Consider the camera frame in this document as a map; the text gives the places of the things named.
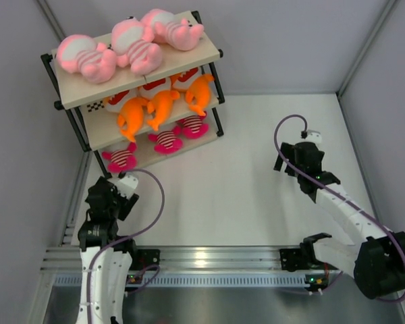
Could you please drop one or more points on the orange shark plush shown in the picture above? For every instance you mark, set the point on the orange shark plush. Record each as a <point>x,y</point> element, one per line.
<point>129,107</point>
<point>194,83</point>
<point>161,97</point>

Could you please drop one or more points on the white panda plush front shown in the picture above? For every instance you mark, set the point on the white panda plush front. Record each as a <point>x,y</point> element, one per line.
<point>122,159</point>

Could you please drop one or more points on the white slotted cable duct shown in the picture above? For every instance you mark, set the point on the white slotted cable duct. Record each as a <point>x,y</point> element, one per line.
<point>229,280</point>

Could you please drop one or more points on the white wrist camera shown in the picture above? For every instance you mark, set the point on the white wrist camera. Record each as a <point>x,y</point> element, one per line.
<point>312,136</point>
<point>126,185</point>

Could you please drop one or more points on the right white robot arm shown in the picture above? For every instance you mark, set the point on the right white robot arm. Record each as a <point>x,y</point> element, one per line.
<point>375,256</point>

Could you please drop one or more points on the white panda plush face down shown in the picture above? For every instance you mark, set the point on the white panda plush face down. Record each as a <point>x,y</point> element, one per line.
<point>166,142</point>

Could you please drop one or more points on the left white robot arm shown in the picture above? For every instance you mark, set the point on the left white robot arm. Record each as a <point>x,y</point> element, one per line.
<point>105,260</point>

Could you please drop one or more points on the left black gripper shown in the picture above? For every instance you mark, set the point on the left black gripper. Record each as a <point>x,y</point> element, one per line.
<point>125,204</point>

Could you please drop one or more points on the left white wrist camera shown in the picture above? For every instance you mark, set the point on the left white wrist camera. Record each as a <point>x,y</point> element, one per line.
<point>126,185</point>

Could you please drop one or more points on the white panda plush with glasses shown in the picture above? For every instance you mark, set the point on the white panda plush with glasses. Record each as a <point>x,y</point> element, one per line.
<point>193,127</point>

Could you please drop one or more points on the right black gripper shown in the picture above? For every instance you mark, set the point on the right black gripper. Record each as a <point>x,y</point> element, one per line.
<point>288,150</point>

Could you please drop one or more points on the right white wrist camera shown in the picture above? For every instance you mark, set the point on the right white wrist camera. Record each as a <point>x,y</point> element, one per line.
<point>312,136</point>

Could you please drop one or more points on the beige three-tier shelf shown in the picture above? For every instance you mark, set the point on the beige three-tier shelf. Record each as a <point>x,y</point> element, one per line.
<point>96,128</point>

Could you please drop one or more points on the aluminium mounting rail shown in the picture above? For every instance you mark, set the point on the aluminium mounting rail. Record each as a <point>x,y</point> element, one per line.
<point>179,259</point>

